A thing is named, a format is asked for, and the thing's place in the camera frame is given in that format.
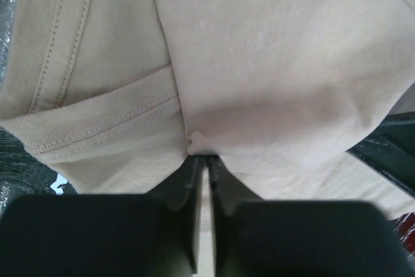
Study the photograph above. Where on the red plastic bin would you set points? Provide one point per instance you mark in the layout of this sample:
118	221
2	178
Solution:
404	227

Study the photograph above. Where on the beige t-shirt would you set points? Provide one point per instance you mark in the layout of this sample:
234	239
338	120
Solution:
114	94

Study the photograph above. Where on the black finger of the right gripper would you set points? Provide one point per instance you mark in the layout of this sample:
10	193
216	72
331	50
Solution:
389	150

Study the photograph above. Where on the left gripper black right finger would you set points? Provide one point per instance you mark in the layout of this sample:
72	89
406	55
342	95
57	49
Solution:
258	237

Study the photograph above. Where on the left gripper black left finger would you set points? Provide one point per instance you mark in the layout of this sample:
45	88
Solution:
150	234

